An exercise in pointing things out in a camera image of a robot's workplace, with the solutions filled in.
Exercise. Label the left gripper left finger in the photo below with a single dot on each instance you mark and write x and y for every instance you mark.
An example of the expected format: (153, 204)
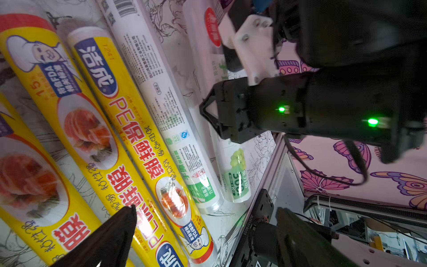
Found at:
(103, 240)

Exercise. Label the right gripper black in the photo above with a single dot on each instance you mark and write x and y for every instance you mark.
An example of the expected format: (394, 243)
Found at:
(275, 104)

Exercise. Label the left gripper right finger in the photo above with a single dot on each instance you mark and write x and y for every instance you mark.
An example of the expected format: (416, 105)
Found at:
(299, 245)

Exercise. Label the white red-label wrap roll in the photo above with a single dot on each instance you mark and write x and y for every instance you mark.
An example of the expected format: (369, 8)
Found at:
(210, 61)

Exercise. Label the white green plastic wrap roll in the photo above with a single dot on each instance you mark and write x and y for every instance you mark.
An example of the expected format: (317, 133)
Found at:
(135, 35)

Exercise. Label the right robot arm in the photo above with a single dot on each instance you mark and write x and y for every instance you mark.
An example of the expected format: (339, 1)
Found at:
(350, 70)

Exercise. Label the yellow plastic wrap roll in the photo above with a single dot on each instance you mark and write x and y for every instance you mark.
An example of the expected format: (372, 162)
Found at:
(41, 205)
(103, 67)
(41, 62)

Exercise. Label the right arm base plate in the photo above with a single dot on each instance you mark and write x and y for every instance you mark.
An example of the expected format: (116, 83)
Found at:
(258, 244)

